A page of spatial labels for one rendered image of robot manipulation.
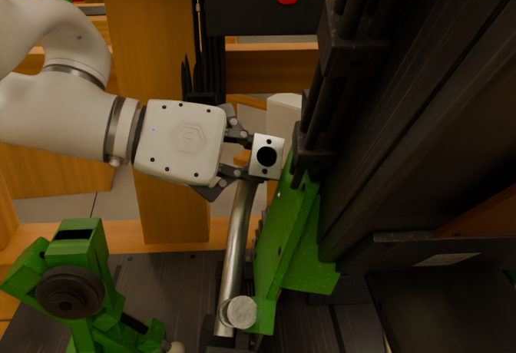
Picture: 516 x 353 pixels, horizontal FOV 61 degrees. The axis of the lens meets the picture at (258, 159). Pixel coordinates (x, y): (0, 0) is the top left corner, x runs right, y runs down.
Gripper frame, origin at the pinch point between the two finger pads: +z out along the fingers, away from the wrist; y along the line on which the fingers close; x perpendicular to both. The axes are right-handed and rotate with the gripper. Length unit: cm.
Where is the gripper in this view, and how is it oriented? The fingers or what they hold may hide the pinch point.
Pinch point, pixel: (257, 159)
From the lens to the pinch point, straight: 57.2
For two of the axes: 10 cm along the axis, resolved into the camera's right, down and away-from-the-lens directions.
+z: 9.6, 2.0, 1.8
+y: 1.5, -9.5, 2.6
